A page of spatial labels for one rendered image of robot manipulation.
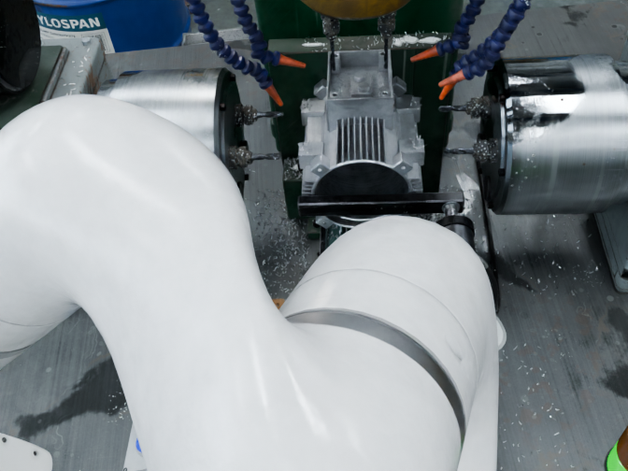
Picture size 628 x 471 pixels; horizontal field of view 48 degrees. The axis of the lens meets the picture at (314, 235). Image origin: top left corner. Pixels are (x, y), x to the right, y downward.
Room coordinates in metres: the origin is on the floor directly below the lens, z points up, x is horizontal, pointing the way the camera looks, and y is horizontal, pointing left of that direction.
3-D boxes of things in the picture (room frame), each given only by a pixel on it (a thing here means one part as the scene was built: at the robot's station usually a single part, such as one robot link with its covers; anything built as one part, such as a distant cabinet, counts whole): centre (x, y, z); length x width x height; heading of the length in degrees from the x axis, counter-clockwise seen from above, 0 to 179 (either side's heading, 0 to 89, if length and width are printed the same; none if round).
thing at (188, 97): (0.88, 0.26, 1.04); 0.37 x 0.25 x 0.25; 84
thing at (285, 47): (1.00, -0.11, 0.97); 0.30 x 0.11 x 0.34; 84
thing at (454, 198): (0.72, -0.11, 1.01); 0.26 x 0.04 x 0.03; 84
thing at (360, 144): (0.84, -0.09, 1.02); 0.20 x 0.19 x 0.19; 174
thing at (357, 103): (0.88, -0.10, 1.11); 0.12 x 0.11 x 0.07; 174
